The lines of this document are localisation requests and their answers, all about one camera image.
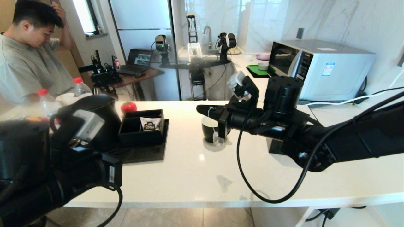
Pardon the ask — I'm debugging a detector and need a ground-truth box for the black electric kettle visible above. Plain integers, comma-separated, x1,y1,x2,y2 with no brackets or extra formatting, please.
55,94,122,152

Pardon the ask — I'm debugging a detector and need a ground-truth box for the black tea organizer box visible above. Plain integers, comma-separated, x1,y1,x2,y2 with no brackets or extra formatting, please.
118,109,167,147

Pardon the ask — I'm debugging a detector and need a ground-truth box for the white tea bag packet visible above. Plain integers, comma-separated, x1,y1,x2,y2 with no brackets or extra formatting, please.
140,117,162,131

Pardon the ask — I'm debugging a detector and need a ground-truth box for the black mug white inside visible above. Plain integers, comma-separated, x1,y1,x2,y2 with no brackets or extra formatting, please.
202,116,221,143

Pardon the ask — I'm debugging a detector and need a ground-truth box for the black teleoperation rig stand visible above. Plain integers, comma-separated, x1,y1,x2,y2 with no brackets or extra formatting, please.
159,14,232,101

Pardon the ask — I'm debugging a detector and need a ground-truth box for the black rectangular serving tray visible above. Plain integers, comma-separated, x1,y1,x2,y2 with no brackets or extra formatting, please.
107,119,170,164

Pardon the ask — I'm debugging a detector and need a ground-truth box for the green and black tray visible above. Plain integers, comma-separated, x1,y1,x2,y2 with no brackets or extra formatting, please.
246,65,269,78

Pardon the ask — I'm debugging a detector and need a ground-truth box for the white translucent basket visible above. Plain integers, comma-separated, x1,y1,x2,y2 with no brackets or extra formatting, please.
187,43,202,63

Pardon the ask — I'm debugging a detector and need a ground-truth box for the red tomato shaped toy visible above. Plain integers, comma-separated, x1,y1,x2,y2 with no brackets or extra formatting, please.
121,102,138,114

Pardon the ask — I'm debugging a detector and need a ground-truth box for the chrome kitchen faucet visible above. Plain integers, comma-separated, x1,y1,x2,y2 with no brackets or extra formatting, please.
203,26,213,51

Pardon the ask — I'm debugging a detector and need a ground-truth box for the brown wooden desk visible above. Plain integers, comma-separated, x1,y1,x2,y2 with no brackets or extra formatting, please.
110,68,165,101

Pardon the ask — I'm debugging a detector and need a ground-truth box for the translucent white plastic cup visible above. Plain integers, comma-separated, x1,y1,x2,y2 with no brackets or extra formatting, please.
56,93,76,104

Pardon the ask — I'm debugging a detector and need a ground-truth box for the black laptop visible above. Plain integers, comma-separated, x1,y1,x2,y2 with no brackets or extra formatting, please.
117,49,154,76

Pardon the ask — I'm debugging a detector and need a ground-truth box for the clear water bottle red cap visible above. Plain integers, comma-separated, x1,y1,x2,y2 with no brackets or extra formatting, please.
73,77,93,97
36,89,62,118

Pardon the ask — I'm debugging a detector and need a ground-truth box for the silver microwave oven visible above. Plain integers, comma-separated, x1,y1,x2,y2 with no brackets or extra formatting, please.
268,40,376,102

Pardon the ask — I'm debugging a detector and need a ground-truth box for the white refrigerator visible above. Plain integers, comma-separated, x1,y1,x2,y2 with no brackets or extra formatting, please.
108,0,182,101

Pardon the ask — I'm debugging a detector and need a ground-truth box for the grey power adapter brick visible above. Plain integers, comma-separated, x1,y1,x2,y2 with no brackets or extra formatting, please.
317,208,341,220

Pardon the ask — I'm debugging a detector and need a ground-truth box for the person in grey shirt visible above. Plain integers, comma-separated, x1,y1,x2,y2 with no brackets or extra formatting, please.
0,0,76,106

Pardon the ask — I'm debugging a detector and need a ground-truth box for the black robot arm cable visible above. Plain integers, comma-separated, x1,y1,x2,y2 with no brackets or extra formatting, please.
97,186,124,227

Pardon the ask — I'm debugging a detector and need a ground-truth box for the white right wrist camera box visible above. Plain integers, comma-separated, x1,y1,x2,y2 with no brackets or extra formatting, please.
227,71,246,92

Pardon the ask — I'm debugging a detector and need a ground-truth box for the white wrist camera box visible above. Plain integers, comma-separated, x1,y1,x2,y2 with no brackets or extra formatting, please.
227,71,246,92
71,109,105,143

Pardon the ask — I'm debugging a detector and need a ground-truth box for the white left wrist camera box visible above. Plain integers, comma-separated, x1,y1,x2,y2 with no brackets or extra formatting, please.
71,109,105,143

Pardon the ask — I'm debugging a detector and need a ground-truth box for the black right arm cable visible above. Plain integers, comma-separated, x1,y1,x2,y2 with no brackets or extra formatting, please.
236,91,404,204

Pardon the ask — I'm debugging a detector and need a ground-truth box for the white power cable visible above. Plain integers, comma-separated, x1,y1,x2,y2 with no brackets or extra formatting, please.
305,68,404,107

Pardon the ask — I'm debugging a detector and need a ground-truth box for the black adapter cable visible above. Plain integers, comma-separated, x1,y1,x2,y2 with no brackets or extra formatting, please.
305,205,368,227

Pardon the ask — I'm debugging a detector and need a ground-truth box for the black power cable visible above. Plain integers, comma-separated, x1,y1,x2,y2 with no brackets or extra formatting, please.
353,86,404,101

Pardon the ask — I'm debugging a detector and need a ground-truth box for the window with dark frame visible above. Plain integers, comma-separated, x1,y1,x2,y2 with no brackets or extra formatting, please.
72,0,101,38

